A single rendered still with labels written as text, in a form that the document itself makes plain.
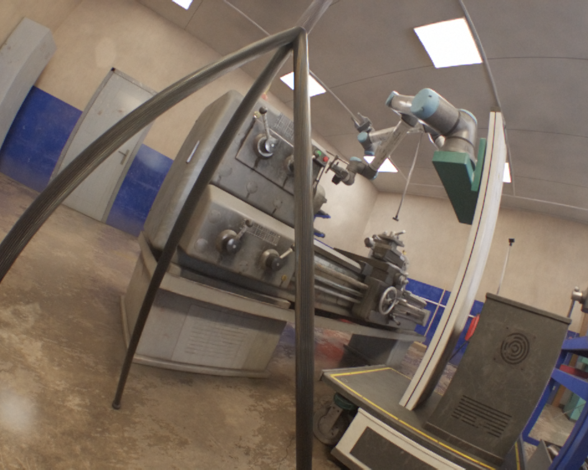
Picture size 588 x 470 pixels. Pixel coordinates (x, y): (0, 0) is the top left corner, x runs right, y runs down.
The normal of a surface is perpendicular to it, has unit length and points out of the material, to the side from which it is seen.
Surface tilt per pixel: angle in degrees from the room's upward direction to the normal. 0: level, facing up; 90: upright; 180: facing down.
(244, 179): 90
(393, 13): 180
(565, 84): 180
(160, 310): 90
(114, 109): 90
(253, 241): 90
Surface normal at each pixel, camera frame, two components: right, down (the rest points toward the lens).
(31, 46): 0.60, 0.19
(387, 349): -0.69, -0.36
